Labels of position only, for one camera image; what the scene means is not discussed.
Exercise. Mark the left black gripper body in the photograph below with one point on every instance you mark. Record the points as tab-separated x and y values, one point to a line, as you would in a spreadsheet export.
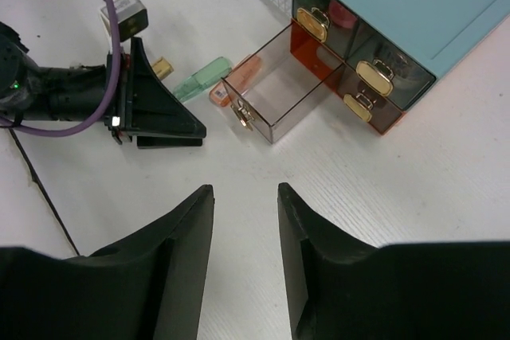
69	95

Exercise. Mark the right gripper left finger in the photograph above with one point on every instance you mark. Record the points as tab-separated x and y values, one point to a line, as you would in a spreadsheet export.
148	285

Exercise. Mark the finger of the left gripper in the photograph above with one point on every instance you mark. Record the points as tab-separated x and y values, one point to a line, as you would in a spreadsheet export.
165	142
155	111

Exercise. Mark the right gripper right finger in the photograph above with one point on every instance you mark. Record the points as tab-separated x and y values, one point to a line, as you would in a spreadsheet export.
339	287

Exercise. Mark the green highlighter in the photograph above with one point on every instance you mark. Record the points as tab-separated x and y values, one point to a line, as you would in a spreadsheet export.
203	79

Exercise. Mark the orange highlighter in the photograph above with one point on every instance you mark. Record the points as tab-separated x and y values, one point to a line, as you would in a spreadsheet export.
241	77

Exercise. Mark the clear smoky drawer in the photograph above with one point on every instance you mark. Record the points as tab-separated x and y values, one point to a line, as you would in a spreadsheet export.
297	73

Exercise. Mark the teal drawer box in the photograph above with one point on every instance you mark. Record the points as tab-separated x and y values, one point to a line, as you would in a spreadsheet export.
382	56

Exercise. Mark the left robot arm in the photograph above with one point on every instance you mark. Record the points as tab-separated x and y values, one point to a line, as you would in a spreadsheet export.
18	91

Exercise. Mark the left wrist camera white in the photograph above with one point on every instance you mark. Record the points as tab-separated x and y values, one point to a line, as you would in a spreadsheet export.
132	17

